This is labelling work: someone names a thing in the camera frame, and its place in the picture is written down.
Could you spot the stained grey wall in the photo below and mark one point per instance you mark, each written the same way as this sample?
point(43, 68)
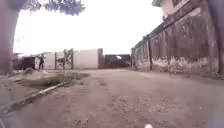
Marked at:
point(180, 46)

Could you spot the robot's own part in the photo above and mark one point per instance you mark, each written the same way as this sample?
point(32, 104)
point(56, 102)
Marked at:
point(148, 126)

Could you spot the grass patch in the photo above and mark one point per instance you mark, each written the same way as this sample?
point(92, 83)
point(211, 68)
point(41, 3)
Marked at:
point(56, 78)

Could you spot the concrete kerb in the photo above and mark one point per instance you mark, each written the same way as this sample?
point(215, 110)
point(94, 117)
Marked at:
point(30, 96)

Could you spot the brown dirt road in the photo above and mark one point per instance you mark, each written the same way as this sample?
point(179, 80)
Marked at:
point(126, 96)

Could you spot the rusty patterned gate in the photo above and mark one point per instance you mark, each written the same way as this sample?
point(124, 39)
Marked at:
point(68, 59)

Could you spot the dark gate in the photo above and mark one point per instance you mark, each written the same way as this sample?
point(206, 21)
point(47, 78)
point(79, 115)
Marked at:
point(116, 61)

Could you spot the dark low structure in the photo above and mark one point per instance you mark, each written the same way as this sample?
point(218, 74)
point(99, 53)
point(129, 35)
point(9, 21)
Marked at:
point(23, 62)

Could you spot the pale building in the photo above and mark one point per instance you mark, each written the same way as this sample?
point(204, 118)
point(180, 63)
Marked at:
point(168, 6)

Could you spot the tree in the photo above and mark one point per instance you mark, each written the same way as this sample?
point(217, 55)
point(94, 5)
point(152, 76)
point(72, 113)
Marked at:
point(6, 40)

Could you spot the person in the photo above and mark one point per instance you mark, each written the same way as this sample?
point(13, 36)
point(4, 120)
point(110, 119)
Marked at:
point(41, 62)

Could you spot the white wall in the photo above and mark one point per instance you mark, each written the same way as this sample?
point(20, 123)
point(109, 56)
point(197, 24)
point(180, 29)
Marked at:
point(85, 59)

